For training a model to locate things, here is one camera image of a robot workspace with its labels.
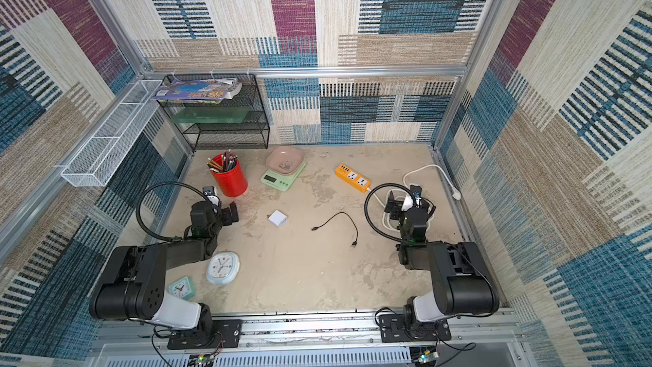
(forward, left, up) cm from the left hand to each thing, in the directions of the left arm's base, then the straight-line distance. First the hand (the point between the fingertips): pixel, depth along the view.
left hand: (221, 204), depth 94 cm
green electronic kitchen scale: (+13, -20, -4) cm, 24 cm away
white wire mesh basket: (0, +24, +27) cm, 36 cm away
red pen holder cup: (+10, -2, -1) cm, 11 cm away
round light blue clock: (-22, -5, -4) cm, 23 cm away
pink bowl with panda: (+24, -21, -2) cm, 32 cm away
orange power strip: (+14, -49, -3) cm, 51 cm away
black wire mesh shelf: (+38, -5, 0) cm, 38 cm away
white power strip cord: (+10, -92, -8) cm, 93 cm away
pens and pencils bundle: (+13, 0, +8) cm, 15 cm away
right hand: (0, -67, +3) cm, 67 cm away
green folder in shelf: (+28, +5, +19) cm, 34 cm away
